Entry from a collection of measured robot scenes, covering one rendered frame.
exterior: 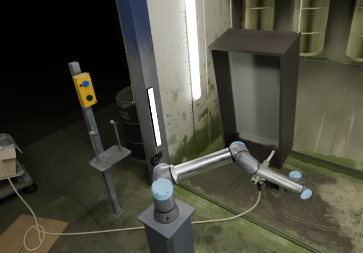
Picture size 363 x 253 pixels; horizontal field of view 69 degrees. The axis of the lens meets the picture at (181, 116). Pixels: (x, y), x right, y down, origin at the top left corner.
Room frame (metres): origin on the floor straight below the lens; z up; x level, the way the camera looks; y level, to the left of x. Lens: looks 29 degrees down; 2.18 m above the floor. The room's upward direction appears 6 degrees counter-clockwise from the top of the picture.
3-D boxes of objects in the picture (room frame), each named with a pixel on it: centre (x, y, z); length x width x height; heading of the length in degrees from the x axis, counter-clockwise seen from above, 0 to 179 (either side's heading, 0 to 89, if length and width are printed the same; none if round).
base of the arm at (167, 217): (1.38, 0.18, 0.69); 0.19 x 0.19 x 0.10
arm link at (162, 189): (1.39, 0.18, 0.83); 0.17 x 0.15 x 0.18; 3
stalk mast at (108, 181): (2.04, 0.79, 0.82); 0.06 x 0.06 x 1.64; 49
